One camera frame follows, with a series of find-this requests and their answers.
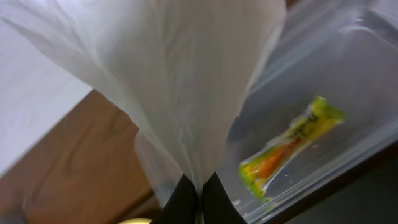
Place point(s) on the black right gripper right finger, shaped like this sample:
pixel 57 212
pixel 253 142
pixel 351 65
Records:
pixel 217 207

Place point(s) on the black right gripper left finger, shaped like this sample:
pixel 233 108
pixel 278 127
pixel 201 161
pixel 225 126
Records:
pixel 182 205

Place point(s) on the green orange snack wrapper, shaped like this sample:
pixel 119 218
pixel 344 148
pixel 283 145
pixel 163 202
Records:
pixel 259 170

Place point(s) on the white napkin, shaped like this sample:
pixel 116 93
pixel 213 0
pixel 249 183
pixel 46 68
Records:
pixel 155 77

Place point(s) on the clear plastic waste bin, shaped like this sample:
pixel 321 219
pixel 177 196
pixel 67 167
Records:
pixel 345 51

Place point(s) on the yellow plate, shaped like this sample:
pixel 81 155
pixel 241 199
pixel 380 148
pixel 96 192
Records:
pixel 136 221

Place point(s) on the black plastic tray bin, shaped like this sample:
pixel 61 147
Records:
pixel 367 193

